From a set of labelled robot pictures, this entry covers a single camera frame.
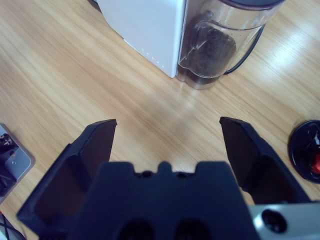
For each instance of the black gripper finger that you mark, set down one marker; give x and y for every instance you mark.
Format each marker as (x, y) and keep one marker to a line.
(72, 175)
(267, 175)

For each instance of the white capsule coffee machine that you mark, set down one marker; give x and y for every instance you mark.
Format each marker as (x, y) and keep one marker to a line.
(150, 30)

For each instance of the black capsule holder with rods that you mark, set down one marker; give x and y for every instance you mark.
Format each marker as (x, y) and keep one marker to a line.
(300, 150)

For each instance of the clear water tank dark lid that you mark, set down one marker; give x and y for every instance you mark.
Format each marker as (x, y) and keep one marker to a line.
(215, 50)

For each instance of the white mount plate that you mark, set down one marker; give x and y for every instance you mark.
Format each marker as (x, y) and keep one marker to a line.
(17, 162)

